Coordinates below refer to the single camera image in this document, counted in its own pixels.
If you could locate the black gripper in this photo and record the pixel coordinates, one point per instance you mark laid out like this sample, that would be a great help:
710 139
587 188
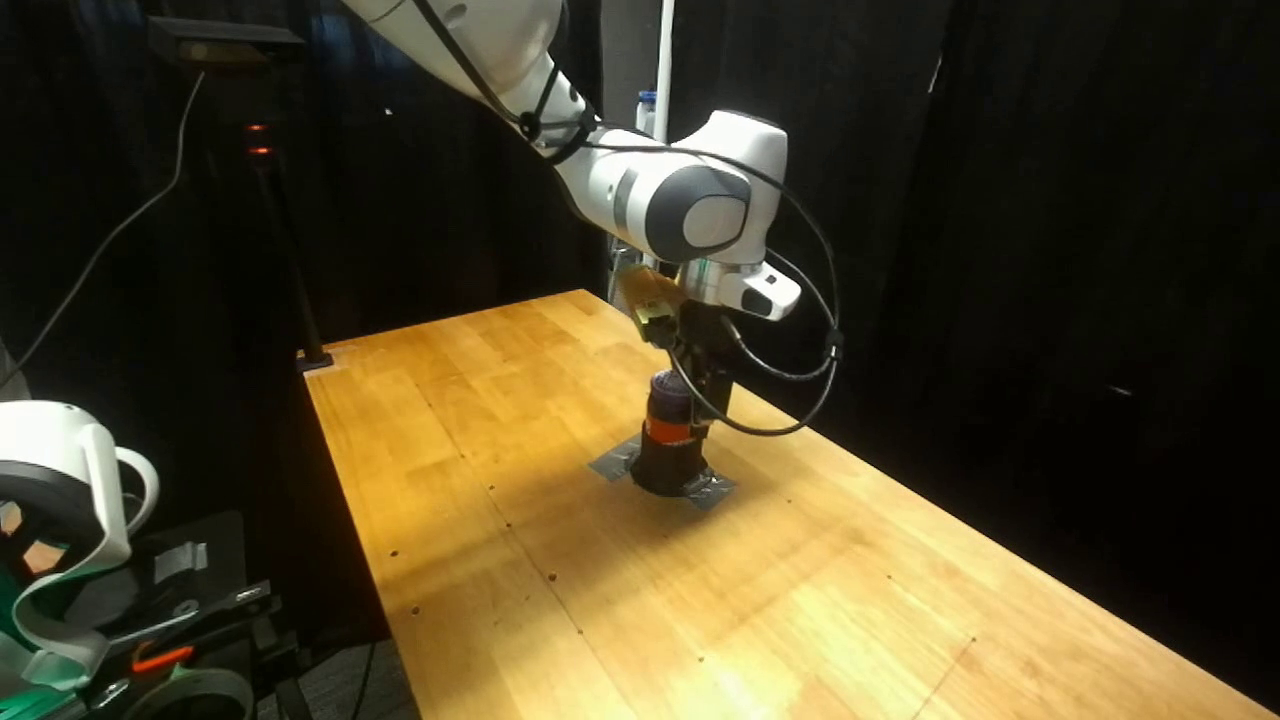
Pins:
696 359

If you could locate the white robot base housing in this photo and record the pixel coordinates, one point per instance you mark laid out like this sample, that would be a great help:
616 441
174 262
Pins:
86 489

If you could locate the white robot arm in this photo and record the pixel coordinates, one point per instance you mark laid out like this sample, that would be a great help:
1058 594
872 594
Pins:
696 207

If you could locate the dark bottle with purple cap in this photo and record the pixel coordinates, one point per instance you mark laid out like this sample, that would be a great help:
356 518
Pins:
668 436

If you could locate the grey tape strip on table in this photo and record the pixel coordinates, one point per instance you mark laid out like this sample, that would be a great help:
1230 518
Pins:
704 489

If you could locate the black curtain backdrop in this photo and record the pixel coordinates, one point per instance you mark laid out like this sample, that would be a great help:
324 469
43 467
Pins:
1058 246

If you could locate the white vertical pole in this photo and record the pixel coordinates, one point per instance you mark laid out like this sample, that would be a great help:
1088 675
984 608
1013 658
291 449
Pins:
660 81

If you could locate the black tripod stand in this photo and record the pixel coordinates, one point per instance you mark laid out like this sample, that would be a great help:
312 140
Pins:
253 48

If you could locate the orange handled tool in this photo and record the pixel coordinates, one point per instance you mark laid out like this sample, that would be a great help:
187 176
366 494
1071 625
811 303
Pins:
157 662

